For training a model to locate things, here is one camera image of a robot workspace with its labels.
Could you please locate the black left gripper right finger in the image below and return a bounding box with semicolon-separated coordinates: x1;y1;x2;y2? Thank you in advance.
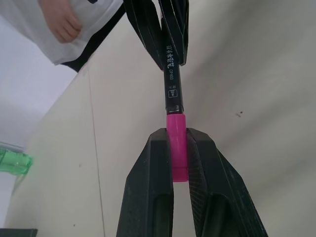
186;127;270;237

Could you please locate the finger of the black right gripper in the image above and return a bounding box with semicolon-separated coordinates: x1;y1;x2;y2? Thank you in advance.
123;0;165;72
158;0;190;67

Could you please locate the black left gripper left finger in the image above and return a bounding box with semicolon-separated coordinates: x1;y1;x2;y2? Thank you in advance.
116;127;176;237

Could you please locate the pink marker cap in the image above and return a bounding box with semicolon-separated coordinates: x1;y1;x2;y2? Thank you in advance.
165;113;190;183

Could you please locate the black marker pen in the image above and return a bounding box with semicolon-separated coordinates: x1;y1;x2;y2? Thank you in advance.
159;14;185;116

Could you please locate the person's bare hand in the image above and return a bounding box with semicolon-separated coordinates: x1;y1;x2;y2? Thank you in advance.
50;9;84;43

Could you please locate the person in white shirt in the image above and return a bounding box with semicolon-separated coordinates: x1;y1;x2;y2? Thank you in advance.
0;0;127;73

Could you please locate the green plastic bottle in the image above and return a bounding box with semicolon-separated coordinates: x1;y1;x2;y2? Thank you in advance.
0;146;34;176

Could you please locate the dark flat box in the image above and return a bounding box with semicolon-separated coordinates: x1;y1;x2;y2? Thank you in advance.
0;229;39;237

